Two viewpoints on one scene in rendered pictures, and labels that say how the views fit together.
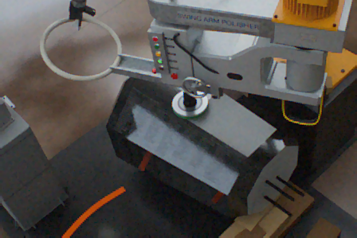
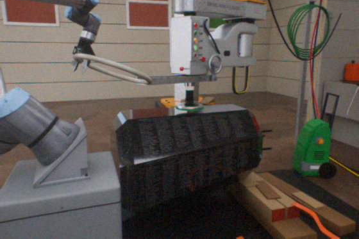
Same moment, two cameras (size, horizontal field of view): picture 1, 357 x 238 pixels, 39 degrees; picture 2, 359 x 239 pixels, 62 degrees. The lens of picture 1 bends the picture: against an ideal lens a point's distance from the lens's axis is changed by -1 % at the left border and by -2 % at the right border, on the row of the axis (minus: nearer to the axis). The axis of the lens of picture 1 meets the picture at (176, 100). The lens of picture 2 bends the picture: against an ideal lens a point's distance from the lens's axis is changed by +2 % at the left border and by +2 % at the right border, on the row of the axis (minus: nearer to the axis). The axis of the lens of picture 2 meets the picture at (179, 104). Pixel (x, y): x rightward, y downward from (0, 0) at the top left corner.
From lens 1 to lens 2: 3.10 m
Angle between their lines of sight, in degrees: 70
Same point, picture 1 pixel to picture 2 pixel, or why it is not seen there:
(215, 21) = (224, 6)
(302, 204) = not seen: hidden behind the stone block
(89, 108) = not seen: outside the picture
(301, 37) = (254, 11)
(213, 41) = not seen: hidden behind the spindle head
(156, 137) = (186, 138)
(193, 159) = (222, 132)
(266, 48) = (240, 25)
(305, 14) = not seen: outside the picture
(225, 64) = (224, 43)
